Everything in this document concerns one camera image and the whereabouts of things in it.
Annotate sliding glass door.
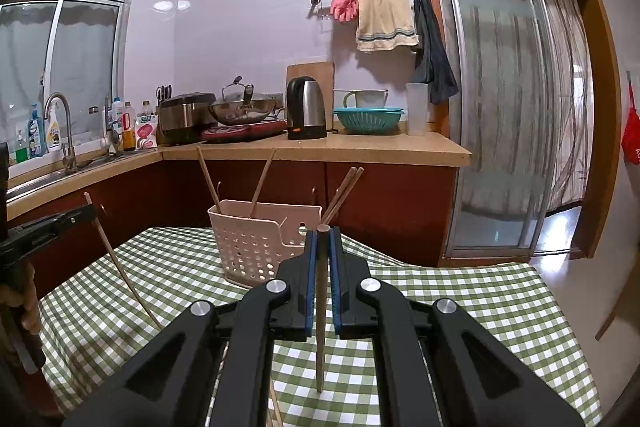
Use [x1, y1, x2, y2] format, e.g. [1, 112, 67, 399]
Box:
[435, 0, 548, 258]

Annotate dark rice cooker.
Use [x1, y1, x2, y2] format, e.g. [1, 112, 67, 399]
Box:
[159, 93, 217, 145]

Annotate steel electric kettle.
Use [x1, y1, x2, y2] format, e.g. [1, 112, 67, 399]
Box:
[285, 76, 328, 140]

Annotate blue detergent bottle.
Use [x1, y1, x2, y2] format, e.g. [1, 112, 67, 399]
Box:
[27, 103, 46, 158]

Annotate red hanging bag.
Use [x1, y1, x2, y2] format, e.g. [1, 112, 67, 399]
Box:
[621, 82, 640, 165]

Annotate red-brown kitchen cabinets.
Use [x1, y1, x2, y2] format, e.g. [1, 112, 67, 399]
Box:
[7, 160, 458, 308]

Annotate pink rubber gloves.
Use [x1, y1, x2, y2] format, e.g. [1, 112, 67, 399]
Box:
[330, 0, 359, 23]

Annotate white pot with green handle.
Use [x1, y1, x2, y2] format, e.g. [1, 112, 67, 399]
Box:
[342, 89, 390, 109]

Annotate tall chrome faucet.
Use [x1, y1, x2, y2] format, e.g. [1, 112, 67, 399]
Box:
[44, 92, 78, 170]

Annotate teal plastic colander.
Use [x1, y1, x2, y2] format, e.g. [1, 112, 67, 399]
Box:
[332, 106, 405, 134]

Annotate beige plastic utensil basket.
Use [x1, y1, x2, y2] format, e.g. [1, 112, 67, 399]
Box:
[207, 200, 323, 290]

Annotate steel sink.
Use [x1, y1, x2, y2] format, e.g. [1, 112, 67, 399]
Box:
[5, 152, 121, 203]

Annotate dark grey cloth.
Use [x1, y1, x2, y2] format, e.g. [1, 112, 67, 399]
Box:
[412, 0, 460, 104]

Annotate pink and white packet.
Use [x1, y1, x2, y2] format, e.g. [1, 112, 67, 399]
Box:
[135, 116, 160, 150]

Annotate small chrome tap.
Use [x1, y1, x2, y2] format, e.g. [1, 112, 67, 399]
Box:
[102, 94, 118, 155]

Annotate aluminium frame window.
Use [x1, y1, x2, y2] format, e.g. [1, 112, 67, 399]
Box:
[0, 0, 146, 133]

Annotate beige towel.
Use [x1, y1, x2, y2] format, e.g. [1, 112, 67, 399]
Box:
[356, 0, 420, 53]

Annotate red induction cooker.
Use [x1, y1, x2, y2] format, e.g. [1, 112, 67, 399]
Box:
[201, 117, 288, 143]

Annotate white plastic bottle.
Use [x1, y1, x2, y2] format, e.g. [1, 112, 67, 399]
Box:
[111, 97, 125, 138]

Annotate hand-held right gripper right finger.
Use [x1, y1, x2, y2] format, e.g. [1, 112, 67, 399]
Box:
[327, 227, 586, 427]

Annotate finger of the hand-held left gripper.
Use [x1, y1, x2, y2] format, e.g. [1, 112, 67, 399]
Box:
[10, 206, 96, 260]

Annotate wooden cutting board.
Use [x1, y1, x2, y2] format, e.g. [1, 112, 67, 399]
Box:
[286, 61, 336, 118]

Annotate beige kitchen countertop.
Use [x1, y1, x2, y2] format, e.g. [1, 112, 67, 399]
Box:
[0, 132, 473, 220]

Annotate person's left hand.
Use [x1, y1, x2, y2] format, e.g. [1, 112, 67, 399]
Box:
[12, 264, 41, 335]

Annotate steel wok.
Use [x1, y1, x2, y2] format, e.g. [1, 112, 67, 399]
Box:
[207, 82, 286, 125]

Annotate sheer curtain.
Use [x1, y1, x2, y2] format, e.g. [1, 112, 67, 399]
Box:
[537, 0, 588, 213]

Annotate wooden door frame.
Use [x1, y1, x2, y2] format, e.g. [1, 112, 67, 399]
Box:
[409, 0, 622, 268]

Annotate green checked tablecloth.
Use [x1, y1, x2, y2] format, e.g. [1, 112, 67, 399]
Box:
[37, 227, 603, 427]

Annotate knife block with scissors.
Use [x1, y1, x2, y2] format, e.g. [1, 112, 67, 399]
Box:
[155, 84, 173, 143]

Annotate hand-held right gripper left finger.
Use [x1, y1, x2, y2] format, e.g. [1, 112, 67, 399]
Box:
[62, 227, 321, 427]

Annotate white spray bottle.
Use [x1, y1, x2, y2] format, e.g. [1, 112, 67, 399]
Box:
[46, 104, 63, 152]

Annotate oil bottle with red label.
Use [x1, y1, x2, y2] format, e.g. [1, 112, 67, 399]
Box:
[121, 102, 137, 152]

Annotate white plastic cup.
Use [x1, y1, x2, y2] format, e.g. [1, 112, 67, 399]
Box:
[405, 82, 430, 136]

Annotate wooden chopstick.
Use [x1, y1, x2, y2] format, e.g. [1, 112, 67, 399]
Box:
[84, 192, 163, 330]
[316, 224, 331, 393]
[196, 147, 222, 214]
[270, 382, 284, 427]
[326, 167, 365, 222]
[249, 150, 276, 218]
[320, 166, 357, 225]

